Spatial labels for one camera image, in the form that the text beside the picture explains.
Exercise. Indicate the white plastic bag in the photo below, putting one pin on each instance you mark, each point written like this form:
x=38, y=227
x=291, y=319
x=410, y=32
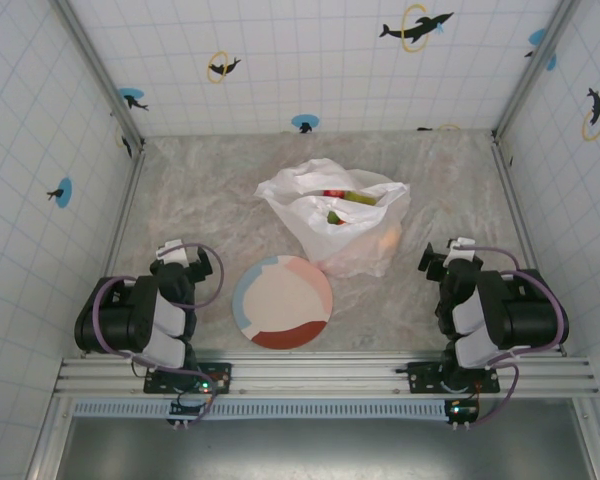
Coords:
x=350, y=245

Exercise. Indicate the green plastic pear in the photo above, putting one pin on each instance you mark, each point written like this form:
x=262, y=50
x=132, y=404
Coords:
x=361, y=198

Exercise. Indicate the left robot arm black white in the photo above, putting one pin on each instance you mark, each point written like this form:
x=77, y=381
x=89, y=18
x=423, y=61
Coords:
x=115, y=320

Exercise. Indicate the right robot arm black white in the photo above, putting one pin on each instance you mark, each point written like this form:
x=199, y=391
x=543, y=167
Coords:
x=525, y=320

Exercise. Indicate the round multicoloured plate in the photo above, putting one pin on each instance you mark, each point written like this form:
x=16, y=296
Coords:
x=280, y=305

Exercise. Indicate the dolphin blue circle sticker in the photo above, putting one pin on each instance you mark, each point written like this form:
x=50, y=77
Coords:
x=66, y=192
x=130, y=95
x=305, y=121
x=537, y=36

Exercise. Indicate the grey metal panel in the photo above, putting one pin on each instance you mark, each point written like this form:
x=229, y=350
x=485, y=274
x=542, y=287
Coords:
x=330, y=450

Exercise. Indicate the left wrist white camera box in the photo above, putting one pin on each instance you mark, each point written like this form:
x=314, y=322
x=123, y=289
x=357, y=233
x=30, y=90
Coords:
x=171, y=255

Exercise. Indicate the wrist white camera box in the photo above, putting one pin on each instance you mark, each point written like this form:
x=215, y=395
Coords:
x=171, y=255
x=462, y=252

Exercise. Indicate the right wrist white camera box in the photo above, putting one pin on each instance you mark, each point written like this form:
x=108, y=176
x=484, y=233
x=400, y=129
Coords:
x=462, y=252

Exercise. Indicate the aluminium table side rail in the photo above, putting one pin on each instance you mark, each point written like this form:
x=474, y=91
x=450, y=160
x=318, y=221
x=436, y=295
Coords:
x=514, y=200
x=124, y=215

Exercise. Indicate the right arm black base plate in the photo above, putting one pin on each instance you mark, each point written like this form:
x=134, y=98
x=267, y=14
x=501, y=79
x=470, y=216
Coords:
x=420, y=375

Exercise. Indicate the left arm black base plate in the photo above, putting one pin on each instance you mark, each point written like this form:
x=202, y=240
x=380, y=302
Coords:
x=220, y=375

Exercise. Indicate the aluminium mounting rail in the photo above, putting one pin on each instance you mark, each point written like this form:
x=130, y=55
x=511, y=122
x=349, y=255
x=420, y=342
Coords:
x=320, y=372

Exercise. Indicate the aluminium frame bar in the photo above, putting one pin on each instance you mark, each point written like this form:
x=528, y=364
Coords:
x=50, y=440
x=592, y=440

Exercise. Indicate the aluminium frame post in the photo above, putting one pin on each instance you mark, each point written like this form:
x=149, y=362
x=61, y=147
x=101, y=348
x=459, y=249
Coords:
x=102, y=75
x=532, y=75

